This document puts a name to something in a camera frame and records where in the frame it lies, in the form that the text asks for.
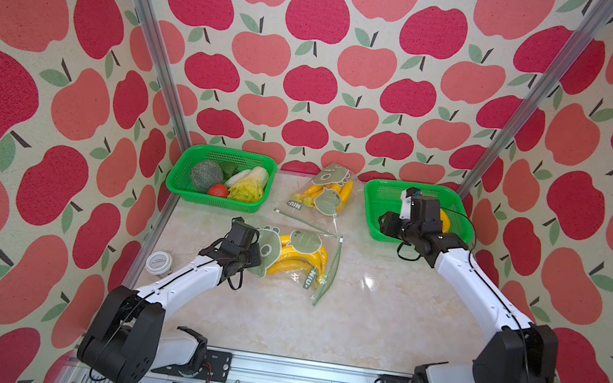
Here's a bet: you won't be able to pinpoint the zip-top bag with dinosaur print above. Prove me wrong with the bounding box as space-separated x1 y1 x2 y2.
250 225 343 306

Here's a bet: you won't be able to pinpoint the yellow banana bunch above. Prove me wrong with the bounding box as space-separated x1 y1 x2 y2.
265 229 329 285

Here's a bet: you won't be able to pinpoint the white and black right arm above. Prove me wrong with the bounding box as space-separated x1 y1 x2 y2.
378 188 559 383

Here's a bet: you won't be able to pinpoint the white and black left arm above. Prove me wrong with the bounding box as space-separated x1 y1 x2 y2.
77 217 262 383

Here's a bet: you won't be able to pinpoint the bananas in far bag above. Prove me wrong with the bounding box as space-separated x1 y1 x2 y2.
292 180 354 217

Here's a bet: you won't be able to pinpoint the empty green plastic basket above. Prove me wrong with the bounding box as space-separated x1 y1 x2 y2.
364 179 475 245

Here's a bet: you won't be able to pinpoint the red tomato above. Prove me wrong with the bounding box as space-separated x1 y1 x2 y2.
208 183 230 199

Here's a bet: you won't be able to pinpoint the yellow-green cabbage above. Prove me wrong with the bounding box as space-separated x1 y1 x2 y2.
224 166 269 204

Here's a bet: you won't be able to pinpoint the green basket with vegetables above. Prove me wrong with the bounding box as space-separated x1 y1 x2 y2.
166 145 278 213

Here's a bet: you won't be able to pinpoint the small white lidded bottle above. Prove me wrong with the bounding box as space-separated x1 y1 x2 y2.
144 251 173 278

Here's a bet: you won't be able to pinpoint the green pepper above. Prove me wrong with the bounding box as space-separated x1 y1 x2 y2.
219 161 239 180

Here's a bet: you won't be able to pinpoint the green broccoli head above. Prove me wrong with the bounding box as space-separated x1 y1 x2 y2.
190 160 224 193

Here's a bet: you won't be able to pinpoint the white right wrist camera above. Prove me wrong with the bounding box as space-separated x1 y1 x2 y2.
399 187 422 220

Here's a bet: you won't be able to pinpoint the aluminium frame post left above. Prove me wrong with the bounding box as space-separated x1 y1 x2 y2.
133 0 191 151

